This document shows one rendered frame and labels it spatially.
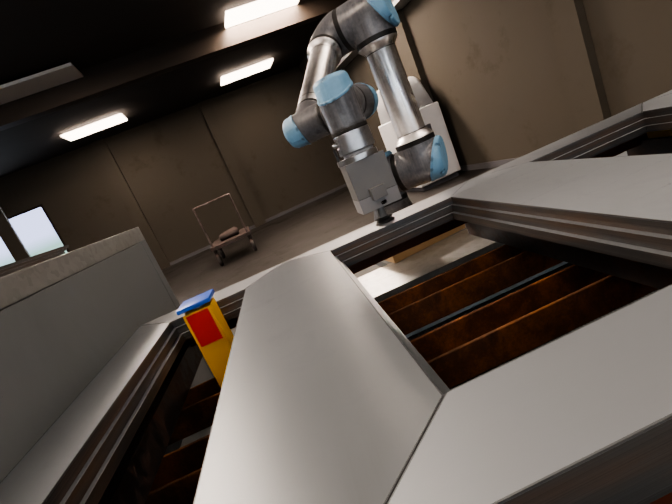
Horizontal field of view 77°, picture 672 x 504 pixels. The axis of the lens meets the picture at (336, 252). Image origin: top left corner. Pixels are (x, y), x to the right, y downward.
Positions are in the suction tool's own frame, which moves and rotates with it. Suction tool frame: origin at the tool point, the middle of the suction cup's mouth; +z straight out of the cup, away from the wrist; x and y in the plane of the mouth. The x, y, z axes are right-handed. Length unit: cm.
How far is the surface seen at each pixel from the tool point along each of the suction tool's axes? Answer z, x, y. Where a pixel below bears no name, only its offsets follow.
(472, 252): 16.3, 9.0, 19.1
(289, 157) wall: -51, 1079, 56
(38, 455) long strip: -1, -39, -53
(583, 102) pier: 30, 289, 281
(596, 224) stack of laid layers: 0.3, -43.0, 12.9
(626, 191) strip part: -1.1, -41.4, 18.7
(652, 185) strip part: -1.1, -43.0, 20.6
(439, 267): 16.4, 9.1, 10.2
